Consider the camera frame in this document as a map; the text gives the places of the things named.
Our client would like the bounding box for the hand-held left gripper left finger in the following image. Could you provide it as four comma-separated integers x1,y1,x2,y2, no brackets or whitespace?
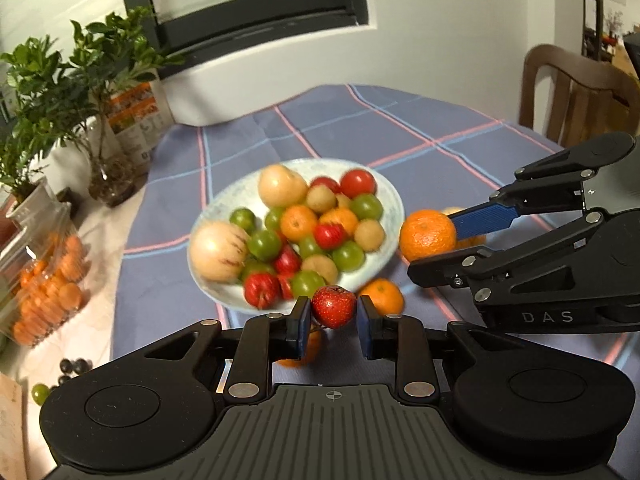
144,296,312,406

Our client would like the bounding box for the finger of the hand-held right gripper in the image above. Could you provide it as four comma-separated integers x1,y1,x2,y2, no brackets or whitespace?
406,211,604,305
447,143,594,242

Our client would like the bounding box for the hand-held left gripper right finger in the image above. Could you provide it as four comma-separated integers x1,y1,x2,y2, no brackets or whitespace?
357,295,525,406

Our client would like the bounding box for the cluster of green tomatoes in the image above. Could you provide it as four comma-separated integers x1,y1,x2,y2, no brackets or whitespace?
229,192,385,298

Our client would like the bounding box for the striped pepino melon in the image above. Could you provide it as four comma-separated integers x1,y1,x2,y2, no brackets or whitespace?
189,221,249,283

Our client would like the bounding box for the white blue patterned plate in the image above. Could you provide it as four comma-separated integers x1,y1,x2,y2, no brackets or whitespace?
187,158,405,313

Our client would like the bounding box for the blue plaid tablecloth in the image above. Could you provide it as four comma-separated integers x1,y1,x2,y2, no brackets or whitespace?
107,84,640,376

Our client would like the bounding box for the brown wooden chair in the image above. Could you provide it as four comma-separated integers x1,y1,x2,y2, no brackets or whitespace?
519,44,640,148

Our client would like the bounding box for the glass vase with plant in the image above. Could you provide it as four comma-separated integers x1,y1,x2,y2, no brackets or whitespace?
65,7,186,207

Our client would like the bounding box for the pile of small kumquats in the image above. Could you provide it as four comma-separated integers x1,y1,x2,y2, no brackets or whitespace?
12,235,88,346

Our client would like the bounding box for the printed leaflet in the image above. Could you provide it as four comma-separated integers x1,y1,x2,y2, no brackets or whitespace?
105,80,175,166

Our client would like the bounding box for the small brown pot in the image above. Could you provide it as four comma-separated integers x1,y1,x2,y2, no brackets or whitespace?
57,187,86,216

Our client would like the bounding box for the clear plastic clamshell box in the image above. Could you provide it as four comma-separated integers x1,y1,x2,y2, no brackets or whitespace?
0,202,91,348

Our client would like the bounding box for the potted plant white pot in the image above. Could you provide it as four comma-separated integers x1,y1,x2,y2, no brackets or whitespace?
0,35,101,231

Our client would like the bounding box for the tissue paper pack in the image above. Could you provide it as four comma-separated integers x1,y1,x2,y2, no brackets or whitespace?
0,375,28,480

